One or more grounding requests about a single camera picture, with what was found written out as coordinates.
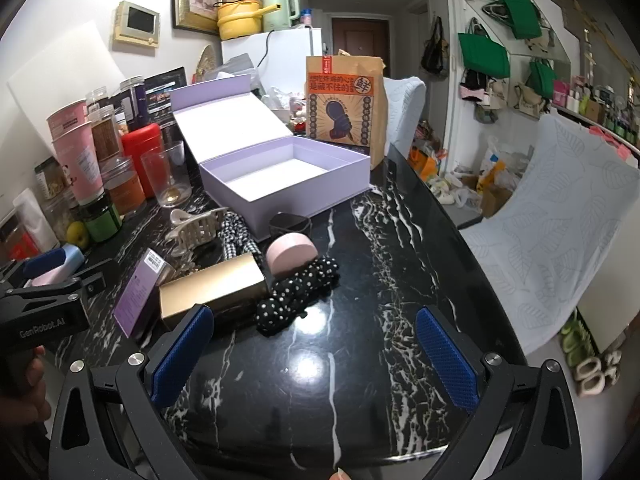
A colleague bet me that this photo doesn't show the purple card box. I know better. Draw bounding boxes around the purple card box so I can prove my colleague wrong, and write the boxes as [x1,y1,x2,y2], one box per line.
[113,248,168,338]

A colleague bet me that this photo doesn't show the crumpled clear plastic bag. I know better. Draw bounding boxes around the crumpled clear plastic bag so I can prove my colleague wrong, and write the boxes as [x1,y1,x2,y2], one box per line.
[260,86,306,111]

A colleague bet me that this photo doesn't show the brown door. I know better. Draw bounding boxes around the brown door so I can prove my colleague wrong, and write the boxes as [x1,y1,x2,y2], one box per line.
[331,16,390,81]

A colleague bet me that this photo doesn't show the dark label clear jar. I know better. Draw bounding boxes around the dark label clear jar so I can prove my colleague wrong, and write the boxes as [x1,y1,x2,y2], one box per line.
[112,76,148,133]

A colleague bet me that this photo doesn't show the person's left hand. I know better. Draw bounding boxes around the person's left hand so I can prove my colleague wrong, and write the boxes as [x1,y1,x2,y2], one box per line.
[0,342,53,441]

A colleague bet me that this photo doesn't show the black polka dot scrunchie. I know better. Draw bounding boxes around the black polka dot scrunchie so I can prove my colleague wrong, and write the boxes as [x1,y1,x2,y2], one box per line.
[256,255,340,335]

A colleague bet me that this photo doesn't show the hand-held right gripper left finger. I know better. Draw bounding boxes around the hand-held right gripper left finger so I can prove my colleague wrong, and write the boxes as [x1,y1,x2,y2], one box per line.
[47,304,216,480]

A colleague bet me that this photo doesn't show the white board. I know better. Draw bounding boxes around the white board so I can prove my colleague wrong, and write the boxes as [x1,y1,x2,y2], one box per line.
[5,20,126,161]

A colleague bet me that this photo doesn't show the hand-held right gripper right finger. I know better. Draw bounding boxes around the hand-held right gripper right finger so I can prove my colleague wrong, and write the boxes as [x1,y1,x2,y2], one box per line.
[415,305,598,480]

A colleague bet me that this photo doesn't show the green slippers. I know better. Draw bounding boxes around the green slippers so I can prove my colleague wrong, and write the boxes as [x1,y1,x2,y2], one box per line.
[560,310,596,366]

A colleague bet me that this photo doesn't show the beige slippers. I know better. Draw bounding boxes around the beige slippers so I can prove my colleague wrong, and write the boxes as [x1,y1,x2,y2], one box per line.
[572,350,623,400]

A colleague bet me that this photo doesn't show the yellow green fruit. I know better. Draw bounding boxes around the yellow green fruit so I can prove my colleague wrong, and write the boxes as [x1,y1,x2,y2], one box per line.
[66,221,91,251]

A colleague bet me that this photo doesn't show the pink printed paper cup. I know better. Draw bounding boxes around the pink printed paper cup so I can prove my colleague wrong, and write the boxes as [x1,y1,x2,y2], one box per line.
[51,121,107,206]
[46,100,90,141]

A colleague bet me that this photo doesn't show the white snack packet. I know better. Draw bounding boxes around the white snack packet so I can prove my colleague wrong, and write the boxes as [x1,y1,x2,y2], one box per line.
[12,189,61,253]

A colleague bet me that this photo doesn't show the cream wall intercom panel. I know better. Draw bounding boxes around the cream wall intercom panel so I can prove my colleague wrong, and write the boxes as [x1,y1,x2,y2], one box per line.
[114,1,161,49]

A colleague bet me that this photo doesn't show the white plastic bag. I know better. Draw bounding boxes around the white plastic bag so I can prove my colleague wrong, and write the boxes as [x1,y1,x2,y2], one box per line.
[477,135,533,196]

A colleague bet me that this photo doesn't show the red snack packet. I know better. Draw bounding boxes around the red snack packet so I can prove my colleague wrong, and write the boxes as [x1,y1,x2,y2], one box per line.
[0,212,41,261]

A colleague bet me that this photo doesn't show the woven fan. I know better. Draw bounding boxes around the woven fan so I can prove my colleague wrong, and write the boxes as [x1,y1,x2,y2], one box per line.
[192,44,223,83]

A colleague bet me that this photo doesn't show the black display card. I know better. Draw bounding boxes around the black display card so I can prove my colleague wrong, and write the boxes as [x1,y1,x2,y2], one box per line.
[145,66,188,126]

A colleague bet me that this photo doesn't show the cardboard box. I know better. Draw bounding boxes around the cardboard box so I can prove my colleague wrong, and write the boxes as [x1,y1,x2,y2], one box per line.
[480,185,516,218]

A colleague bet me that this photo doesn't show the yellow cooking pot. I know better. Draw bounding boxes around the yellow cooking pot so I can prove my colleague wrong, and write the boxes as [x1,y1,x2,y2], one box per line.
[216,0,281,41]

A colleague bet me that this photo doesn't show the light blue case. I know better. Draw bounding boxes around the light blue case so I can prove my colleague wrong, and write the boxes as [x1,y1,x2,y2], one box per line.
[60,244,86,271]

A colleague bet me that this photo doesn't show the dark hanging bag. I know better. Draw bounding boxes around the dark hanging bag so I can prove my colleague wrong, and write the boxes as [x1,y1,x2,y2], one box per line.
[421,16,450,80]

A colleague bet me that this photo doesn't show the brown card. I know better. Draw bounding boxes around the brown card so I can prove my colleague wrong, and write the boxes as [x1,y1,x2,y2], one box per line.
[159,252,267,332]

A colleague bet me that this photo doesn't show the small leaf print chair cover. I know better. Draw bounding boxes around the small leaf print chair cover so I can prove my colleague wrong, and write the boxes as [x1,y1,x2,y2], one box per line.
[385,76,427,156]

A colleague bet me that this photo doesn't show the red canister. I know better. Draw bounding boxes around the red canister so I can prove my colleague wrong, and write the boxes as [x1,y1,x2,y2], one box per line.
[121,123,166,200]

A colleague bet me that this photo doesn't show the nut filled clear jar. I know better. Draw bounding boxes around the nut filled clear jar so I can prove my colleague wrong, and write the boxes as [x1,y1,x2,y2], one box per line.
[35,157,76,206]

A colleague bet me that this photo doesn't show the white refrigerator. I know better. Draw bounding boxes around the white refrigerator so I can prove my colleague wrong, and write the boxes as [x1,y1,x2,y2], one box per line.
[221,27,323,111]

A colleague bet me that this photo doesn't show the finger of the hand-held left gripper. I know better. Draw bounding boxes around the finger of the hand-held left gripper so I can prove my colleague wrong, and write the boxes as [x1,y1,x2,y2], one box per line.
[10,271,107,306]
[0,249,71,287]

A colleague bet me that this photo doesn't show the black power cable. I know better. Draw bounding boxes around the black power cable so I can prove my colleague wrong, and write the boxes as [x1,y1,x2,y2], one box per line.
[256,29,277,70]

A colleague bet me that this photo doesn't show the clear glass tumbler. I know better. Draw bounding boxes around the clear glass tumbler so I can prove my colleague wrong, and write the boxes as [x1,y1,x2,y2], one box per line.
[141,141,192,208]

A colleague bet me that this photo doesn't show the row of cosmetic bottles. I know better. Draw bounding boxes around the row of cosmetic bottles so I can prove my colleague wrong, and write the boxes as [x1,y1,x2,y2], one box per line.
[552,72,640,146]

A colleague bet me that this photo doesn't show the brown content clear jar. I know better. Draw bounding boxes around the brown content clear jar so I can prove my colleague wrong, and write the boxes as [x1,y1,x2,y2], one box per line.
[91,106,123,161]

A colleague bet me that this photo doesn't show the lavender gift box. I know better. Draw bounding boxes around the lavender gift box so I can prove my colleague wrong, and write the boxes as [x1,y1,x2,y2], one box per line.
[170,74,372,239]

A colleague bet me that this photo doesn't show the brown printed paper bag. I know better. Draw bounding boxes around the brown printed paper bag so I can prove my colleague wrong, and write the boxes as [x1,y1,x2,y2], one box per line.
[305,50,390,171]

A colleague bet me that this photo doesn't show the green glass jar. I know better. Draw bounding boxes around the green glass jar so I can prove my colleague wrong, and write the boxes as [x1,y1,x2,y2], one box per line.
[82,192,123,243]

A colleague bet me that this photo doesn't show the light green electric kettle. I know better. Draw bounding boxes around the light green electric kettle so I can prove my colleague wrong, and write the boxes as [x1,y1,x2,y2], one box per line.
[262,0,301,33]

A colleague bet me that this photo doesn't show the pearl white hair claw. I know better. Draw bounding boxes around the pearl white hair claw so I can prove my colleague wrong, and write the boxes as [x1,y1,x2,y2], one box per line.
[169,206,230,263]

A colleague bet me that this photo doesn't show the orange label plastic jar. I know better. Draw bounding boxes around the orange label plastic jar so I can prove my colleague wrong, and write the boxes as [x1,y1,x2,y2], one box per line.
[101,157,147,217]

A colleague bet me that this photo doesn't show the green tote bag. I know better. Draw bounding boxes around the green tote bag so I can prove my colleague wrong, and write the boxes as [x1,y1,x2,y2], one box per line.
[499,0,543,38]
[459,32,511,77]
[529,59,557,93]

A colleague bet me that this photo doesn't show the black white gingham scrunchie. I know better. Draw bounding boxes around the black white gingham scrunchie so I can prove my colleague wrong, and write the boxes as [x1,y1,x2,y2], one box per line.
[217,211,266,263]

